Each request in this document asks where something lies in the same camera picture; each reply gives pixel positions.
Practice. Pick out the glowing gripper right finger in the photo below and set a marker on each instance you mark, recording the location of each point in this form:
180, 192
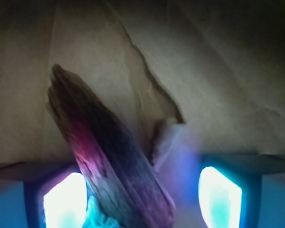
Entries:
242, 191

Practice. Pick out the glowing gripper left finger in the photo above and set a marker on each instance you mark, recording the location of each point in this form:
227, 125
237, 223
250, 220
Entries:
42, 195

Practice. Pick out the dark wood chip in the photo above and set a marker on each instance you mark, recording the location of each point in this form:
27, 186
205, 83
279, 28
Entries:
111, 161

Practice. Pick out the brown paper bag bin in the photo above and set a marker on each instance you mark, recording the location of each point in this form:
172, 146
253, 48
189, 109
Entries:
218, 66

